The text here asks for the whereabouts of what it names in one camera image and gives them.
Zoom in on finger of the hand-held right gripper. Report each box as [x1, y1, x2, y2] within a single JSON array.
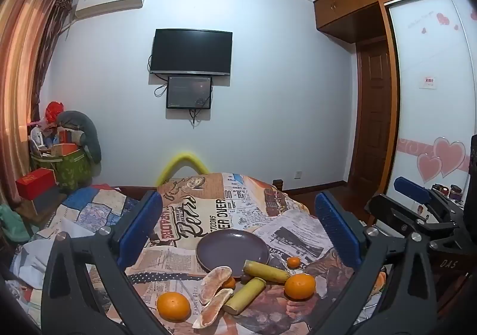
[[367, 193, 477, 283], [394, 176, 464, 226]]

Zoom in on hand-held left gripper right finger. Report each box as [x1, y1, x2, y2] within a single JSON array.
[[314, 191, 438, 335]]

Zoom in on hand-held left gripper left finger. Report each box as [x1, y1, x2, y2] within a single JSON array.
[[40, 190, 165, 335]]

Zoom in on large orange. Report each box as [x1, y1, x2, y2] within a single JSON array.
[[157, 292, 191, 322], [284, 273, 317, 301]]

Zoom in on yellow-green sugarcane piece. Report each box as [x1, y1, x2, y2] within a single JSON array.
[[243, 260, 290, 284], [223, 278, 267, 315]]

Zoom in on purple plate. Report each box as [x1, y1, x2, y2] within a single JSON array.
[[196, 229, 270, 274]]

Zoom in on peeled pomelo segment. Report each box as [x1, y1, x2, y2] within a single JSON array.
[[192, 288, 235, 330], [200, 266, 233, 305]]

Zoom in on blue patchwork blanket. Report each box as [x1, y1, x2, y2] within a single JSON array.
[[33, 185, 148, 242]]

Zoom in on white heart-print sliding door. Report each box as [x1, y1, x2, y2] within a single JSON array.
[[384, 0, 477, 201]]

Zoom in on brown wooden door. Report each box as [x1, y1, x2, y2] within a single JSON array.
[[348, 38, 396, 190]]

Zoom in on green patterned bag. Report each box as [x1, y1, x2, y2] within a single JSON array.
[[30, 149, 94, 192]]

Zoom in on newspaper print tablecloth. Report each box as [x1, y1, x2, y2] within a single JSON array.
[[11, 171, 392, 335]]

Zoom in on grey plush toy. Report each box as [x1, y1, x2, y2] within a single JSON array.
[[56, 110, 102, 164]]

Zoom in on red box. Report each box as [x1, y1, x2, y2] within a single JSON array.
[[16, 168, 56, 199]]

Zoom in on white cloth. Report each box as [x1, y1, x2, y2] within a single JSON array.
[[9, 240, 53, 289]]

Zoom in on teal cloth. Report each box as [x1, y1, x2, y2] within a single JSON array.
[[0, 204, 30, 242]]

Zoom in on red fabric item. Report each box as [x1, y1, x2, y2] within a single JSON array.
[[45, 101, 65, 123]]

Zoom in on orange curtain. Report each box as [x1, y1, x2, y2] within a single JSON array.
[[0, 0, 60, 205]]

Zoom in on dark patterned curtain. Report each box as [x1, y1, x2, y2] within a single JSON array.
[[32, 0, 77, 127]]

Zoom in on dark wooden bed frame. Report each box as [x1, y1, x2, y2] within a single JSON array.
[[112, 185, 159, 194]]

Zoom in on black television cable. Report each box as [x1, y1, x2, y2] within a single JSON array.
[[148, 55, 168, 97]]

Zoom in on small black wall monitor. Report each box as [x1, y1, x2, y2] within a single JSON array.
[[166, 76, 213, 110]]

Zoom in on black wall television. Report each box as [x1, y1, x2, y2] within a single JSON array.
[[150, 28, 233, 76]]

